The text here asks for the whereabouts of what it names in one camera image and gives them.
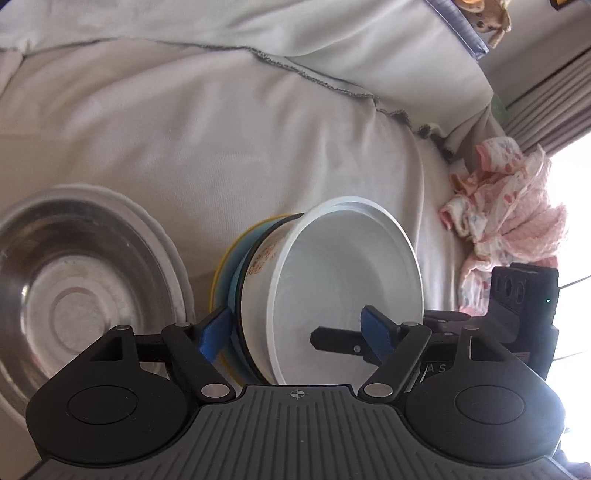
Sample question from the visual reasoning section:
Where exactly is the blue ceramic bowl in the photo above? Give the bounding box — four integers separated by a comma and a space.
228, 222, 288, 384

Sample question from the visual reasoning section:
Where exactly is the pink patterned baby cloth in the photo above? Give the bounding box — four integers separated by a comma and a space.
439, 137, 567, 316

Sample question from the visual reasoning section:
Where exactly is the beige sofa cover cloth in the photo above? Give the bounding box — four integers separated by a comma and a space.
0, 0, 514, 471

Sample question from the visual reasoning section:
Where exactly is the white paper cup bowl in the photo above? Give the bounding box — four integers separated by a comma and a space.
236, 196, 424, 388

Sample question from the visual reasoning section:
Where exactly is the grey curtain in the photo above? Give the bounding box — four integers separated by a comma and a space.
503, 53, 591, 156

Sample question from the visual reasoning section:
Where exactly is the brown bunny plush toy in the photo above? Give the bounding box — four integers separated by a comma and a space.
454, 0, 512, 49

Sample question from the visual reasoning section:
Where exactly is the stainless steel bowl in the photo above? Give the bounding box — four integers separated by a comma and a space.
1, 189, 172, 416

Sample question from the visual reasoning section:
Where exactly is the white bowl yellow rim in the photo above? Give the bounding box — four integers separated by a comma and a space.
209, 212, 304, 375

